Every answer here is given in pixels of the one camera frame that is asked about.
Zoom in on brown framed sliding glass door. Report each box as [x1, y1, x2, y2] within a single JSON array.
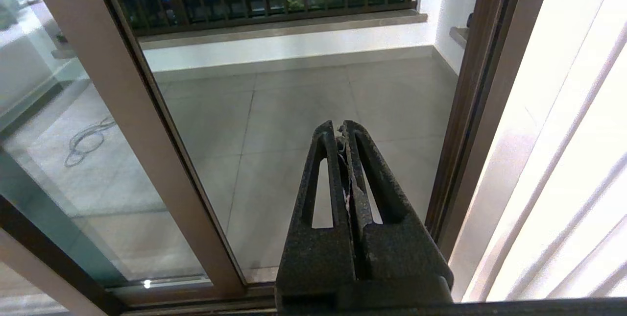
[[0, 0, 248, 307]]

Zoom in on short stone window sill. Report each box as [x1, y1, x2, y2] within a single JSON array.
[[450, 26, 471, 49]]

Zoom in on brown framed fixed glass panel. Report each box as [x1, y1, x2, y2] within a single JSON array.
[[0, 194, 125, 316]]

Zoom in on white curtain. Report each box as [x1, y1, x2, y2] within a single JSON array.
[[448, 0, 627, 303]]

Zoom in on long stone balcony sill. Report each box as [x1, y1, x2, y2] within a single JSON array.
[[132, 10, 429, 52]]

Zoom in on dark brown door jamb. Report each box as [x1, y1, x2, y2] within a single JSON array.
[[424, 0, 559, 262]]

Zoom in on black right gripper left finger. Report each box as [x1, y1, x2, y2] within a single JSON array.
[[275, 120, 357, 287]]

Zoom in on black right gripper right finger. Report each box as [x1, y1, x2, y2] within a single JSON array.
[[342, 120, 454, 291]]

